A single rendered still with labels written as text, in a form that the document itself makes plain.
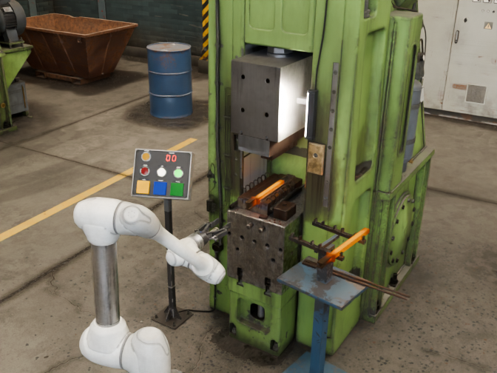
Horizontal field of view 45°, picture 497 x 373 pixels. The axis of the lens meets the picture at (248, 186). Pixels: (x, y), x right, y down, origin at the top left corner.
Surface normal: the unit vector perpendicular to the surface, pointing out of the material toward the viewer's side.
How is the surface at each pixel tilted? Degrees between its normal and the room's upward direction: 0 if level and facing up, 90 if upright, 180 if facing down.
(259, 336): 90
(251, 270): 90
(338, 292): 0
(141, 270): 0
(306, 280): 0
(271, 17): 90
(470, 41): 90
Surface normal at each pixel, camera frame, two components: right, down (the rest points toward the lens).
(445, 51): -0.47, 0.36
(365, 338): 0.02, -0.91
